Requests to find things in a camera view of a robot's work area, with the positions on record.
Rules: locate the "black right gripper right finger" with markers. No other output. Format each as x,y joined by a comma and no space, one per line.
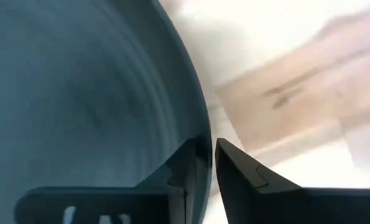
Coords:
265,202

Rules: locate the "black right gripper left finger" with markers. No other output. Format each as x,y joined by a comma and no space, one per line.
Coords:
110,205

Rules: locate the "dark round plate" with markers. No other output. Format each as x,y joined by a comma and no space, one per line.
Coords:
79,93

